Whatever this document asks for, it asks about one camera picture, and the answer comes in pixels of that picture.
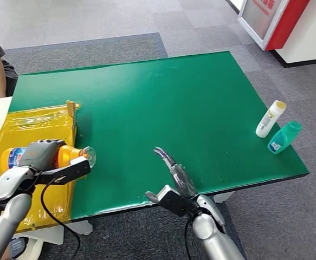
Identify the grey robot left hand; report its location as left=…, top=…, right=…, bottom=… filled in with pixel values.
left=18, top=139, right=66, bottom=173

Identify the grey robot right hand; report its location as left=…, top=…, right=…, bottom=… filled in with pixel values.
left=145, top=146, right=198, bottom=205

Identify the orange bottle with clear cap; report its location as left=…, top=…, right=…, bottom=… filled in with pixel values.
left=0, top=145, right=96, bottom=174

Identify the white bottle with yellow cap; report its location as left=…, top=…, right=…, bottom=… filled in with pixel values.
left=256, top=100, right=287, bottom=139

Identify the teal transparent bottle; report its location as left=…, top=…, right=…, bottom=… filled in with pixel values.
left=267, top=121, right=303, bottom=155

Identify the yellow plastic-wrapped box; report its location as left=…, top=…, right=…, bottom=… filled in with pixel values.
left=0, top=101, right=81, bottom=233

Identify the white table foot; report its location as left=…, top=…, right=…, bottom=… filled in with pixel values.
left=213, top=191, right=236, bottom=205
left=64, top=220, right=93, bottom=237

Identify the green table mat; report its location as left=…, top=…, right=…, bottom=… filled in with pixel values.
left=8, top=50, right=310, bottom=220

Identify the red and white cabinet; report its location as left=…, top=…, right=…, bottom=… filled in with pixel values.
left=237, top=0, right=316, bottom=68

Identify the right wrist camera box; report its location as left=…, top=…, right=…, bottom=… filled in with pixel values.
left=157, top=185, right=200, bottom=218

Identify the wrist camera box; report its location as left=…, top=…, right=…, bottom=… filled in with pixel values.
left=157, top=185, right=200, bottom=218
left=35, top=156, right=91, bottom=186

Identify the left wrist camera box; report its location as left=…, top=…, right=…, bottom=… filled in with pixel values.
left=35, top=156, right=91, bottom=186

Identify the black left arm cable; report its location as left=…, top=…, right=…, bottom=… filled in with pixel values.
left=40, top=175, right=81, bottom=260

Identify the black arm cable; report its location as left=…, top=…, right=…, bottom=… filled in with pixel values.
left=40, top=175, right=81, bottom=260
left=184, top=217, right=193, bottom=260

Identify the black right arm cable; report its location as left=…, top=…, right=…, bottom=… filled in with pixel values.
left=184, top=217, right=193, bottom=260

